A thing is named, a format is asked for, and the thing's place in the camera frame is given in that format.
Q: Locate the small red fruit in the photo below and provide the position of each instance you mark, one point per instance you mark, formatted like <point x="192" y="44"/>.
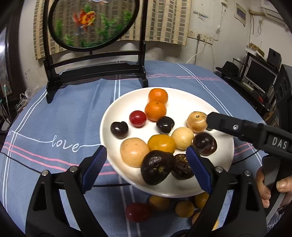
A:
<point x="137" y="118"/>

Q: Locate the black hat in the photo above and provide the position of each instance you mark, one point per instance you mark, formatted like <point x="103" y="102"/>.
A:
<point x="230" y="68"/>

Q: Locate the yellow-green round fruit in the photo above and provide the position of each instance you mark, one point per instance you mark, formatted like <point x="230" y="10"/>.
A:
<point x="201" y="200"/>

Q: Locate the dark brown rough fruit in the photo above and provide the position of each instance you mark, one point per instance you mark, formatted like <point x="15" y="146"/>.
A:
<point x="182" y="168"/>

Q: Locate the small yellow fruit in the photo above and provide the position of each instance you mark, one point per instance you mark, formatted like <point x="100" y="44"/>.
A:
<point x="159" y="202"/>
<point x="184" y="208"/>

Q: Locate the mandarin orange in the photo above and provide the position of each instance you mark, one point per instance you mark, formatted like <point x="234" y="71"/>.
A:
<point x="158" y="95"/>
<point x="155" y="111"/>

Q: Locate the dark purple plum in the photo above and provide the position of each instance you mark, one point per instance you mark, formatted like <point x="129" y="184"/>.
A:
<point x="165" y="124"/>
<point x="119" y="130"/>

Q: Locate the small black speaker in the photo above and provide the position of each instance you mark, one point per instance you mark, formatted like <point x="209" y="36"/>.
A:
<point x="273" y="58"/>

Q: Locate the cream dimpled fruit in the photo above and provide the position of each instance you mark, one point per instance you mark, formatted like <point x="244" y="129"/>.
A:
<point x="196" y="122"/>

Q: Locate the large black speaker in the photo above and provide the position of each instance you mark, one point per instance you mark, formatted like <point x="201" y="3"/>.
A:
<point x="284" y="86"/>

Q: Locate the computer monitor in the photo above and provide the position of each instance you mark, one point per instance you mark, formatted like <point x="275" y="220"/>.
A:
<point x="260" y="75"/>

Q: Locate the large yellow-orange fruit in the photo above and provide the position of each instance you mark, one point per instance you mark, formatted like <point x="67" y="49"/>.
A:
<point x="162" y="143"/>

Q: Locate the large dark purple fruit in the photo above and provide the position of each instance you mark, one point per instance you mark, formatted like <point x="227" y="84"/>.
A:
<point x="156" y="167"/>

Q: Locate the white air conditioner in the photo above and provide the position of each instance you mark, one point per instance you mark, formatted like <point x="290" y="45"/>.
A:
<point x="272" y="10"/>

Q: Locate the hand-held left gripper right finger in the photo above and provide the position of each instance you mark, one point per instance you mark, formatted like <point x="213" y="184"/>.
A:
<point x="199" y="169"/>

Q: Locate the wall power socket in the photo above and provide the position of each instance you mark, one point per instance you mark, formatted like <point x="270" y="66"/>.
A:
<point x="200" y="36"/>

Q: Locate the cream round fruit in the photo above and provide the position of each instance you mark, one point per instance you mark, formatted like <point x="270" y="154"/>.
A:
<point x="182" y="137"/>

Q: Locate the dark red mangosteen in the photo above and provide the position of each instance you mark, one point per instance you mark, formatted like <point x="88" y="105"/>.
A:
<point x="204" y="144"/>

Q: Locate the tan oval fruit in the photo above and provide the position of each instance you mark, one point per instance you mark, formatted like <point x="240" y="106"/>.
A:
<point x="134" y="152"/>

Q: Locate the person's right hand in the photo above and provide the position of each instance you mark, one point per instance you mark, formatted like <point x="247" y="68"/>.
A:
<point x="262" y="188"/>

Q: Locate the beige checked curtain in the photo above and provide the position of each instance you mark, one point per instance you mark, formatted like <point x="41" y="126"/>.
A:
<point x="164" y="22"/>

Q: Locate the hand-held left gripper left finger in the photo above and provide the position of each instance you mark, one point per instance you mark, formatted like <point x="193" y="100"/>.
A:
<point x="95" y="168"/>

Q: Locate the large red fruit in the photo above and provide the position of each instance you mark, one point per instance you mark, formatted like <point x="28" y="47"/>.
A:
<point x="138" y="212"/>

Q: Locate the black computer desk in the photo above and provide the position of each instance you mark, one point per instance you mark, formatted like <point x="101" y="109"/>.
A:
<point x="251" y="95"/>

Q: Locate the white oval plate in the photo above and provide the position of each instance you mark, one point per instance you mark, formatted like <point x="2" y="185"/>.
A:
<point x="118" y="109"/>

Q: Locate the round goldfish screen on stand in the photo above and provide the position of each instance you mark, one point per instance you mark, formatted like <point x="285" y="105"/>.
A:
<point x="91" y="22"/>

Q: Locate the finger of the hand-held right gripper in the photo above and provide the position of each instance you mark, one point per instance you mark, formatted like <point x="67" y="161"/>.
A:
<point x="230" y="126"/>

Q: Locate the blue striped tablecloth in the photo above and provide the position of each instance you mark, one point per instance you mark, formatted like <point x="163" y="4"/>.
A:
<point x="68" y="118"/>

